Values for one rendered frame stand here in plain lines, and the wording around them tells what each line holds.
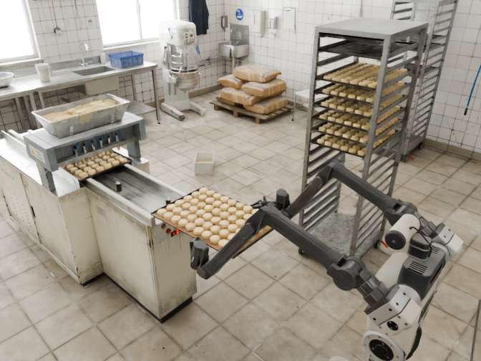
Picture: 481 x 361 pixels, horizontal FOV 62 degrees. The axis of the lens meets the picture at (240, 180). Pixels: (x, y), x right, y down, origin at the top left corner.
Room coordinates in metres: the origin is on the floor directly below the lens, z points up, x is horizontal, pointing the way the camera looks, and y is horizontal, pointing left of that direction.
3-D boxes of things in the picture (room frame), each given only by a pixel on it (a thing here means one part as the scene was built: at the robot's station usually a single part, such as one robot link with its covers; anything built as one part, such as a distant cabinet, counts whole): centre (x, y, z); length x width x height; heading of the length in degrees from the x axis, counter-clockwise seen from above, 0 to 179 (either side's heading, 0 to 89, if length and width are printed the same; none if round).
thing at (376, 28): (2.72, -0.85, 0.93); 0.64 x 0.51 x 1.78; 140
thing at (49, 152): (2.58, 1.06, 1.01); 0.72 x 0.33 x 0.34; 138
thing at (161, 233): (2.00, 0.41, 0.77); 0.24 x 0.04 x 0.14; 138
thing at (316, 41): (2.63, -0.48, 0.97); 0.03 x 0.03 x 1.70; 50
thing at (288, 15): (6.65, -0.76, 1.37); 0.27 x 0.02 x 0.40; 45
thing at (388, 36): (2.34, -0.83, 0.97); 0.03 x 0.03 x 1.70; 50
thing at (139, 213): (2.55, 1.24, 0.87); 2.01 x 0.03 x 0.07; 48
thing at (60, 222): (2.90, 1.41, 0.42); 1.28 x 0.72 x 0.84; 48
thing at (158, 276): (2.25, 0.68, 0.45); 0.70 x 0.34 x 0.90; 48
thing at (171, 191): (2.77, 1.04, 0.87); 2.01 x 0.03 x 0.07; 48
